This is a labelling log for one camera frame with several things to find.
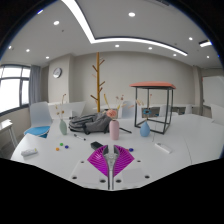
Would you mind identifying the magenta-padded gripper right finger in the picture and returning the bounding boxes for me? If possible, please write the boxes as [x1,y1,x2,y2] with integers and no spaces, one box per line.
[111,144,152,191]

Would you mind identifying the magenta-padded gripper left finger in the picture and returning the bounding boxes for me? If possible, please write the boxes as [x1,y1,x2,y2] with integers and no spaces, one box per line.
[69,144,112,191]

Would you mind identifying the black marker pen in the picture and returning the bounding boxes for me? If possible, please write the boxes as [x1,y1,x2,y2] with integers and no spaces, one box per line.
[73,133,87,142]

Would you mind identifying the pink vase with flower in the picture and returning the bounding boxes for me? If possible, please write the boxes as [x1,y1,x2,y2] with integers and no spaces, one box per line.
[105,109,120,141]

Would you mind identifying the blue vase with stems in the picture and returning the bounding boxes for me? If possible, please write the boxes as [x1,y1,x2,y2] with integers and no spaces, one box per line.
[138,93,154,138]

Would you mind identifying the grey backpack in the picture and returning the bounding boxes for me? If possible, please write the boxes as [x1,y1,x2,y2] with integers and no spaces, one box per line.
[68,111,113,135]

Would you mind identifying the flat white bar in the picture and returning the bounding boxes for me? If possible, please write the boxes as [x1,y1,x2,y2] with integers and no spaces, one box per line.
[154,142,173,155]

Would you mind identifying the green vase with dried stems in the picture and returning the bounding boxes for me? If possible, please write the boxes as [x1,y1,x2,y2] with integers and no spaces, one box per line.
[54,93,69,136]

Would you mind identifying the white remote control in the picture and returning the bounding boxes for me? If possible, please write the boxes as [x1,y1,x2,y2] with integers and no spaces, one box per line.
[20,147,39,158]

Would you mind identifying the white chair blue cushion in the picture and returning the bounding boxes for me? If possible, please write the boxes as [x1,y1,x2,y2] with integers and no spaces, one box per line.
[23,101,54,138]

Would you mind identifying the wooden coat tree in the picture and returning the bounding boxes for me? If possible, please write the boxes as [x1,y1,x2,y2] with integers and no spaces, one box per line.
[89,51,107,104]

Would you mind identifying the grey curtain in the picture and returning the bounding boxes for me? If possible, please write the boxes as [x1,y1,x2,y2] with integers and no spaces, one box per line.
[28,64,42,106]

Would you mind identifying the white side table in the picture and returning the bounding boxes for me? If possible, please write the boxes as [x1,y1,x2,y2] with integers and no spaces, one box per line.
[0,119,18,149]

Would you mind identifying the window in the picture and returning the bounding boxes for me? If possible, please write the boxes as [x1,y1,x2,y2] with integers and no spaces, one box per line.
[0,64,32,116]

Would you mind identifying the whiteboard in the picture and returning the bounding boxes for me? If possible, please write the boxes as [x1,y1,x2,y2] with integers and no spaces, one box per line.
[202,75,224,109]

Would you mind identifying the ceiling strip light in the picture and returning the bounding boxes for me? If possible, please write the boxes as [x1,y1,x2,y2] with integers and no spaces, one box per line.
[61,0,188,57]

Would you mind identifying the round ceiling lights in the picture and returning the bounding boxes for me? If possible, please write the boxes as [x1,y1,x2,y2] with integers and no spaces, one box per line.
[8,9,213,63]

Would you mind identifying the black frame stand orange top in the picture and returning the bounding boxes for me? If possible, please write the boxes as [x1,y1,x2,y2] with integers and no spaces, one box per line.
[129,81,177,135]

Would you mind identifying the round wall clock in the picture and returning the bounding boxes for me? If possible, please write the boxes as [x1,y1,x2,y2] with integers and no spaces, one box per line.
[52,67,63,79]

